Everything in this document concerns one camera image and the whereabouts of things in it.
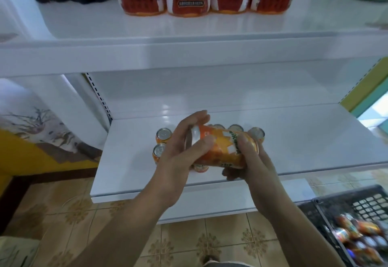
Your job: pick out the person's left hand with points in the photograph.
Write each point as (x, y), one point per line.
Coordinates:
(176, 167)

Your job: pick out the person's right hand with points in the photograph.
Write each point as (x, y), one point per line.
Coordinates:
(257, 167)

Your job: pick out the white metal shelf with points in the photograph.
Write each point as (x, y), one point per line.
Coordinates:
(315, 136)

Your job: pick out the grey plastic crate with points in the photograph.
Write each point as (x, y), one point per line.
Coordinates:
(315, 212)

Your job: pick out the drinks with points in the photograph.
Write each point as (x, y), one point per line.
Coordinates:
(364, 248)

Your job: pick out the person's right forearm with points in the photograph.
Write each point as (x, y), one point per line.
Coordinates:
(297, 233)

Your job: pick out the person's left forearm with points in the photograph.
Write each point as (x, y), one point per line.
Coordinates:
(115, 233)

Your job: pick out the person's grey shirt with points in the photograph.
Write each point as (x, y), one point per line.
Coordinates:
(227, 264)

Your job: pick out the teal cabinet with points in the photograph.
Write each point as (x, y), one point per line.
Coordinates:
(383, 124)

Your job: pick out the white bamboo print curtain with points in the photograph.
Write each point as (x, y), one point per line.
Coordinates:
(42, 118)

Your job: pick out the flat cardboard box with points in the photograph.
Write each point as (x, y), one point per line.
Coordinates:
(17, 253)

